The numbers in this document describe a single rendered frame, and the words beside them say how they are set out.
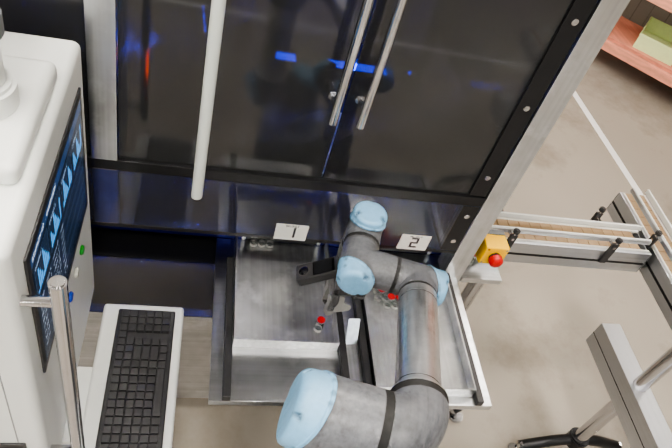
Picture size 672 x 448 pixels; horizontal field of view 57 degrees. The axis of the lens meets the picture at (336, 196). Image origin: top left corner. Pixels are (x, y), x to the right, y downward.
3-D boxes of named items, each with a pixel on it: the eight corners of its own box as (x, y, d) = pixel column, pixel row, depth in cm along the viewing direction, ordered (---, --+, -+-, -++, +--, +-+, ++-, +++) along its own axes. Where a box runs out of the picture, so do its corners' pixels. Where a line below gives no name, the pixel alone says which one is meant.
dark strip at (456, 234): (439, 246, 174) (582, -17, 120) (454, 248, 175) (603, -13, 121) (440, 250, 174) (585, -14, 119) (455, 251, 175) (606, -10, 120)
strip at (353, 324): (343, 330, 162) (349, 317, 158) (354, 330, 163) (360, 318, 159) (349, 380, 152) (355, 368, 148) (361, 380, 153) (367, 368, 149)
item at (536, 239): (449, 261, 193) (468, 227, 183) (438, 223, 204) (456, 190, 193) (638, 275, 209) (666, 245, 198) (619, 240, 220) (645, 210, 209)
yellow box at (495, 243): (471, 244, 184) (481, 228, 179) (493, 246, 186) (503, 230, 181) (477, 264, 179) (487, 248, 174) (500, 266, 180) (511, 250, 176)
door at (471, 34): (322, 177, 152) (393, -58, 111) (484, 194, 161) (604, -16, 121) (322, 179, 151) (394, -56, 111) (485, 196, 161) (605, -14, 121)
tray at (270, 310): (234, 239, 175) (236, 231, 172) (325, 246, 181) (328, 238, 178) (232, 346, 151) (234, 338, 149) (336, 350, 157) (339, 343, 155)
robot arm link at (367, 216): (350, 221, 125) (356, 192, 131) (337, 254, 133) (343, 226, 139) (387, 232, 126) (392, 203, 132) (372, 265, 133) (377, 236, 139)
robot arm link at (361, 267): (395, 284, 119) (400, 242, 127) (338, 267, 119) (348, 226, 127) (383, 307, 125) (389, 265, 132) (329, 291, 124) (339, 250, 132)
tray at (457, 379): (357, 280, 175) (360, 272, 172) (443, 286, 181) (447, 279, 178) (372, 393, 151) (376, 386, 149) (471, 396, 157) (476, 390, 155)
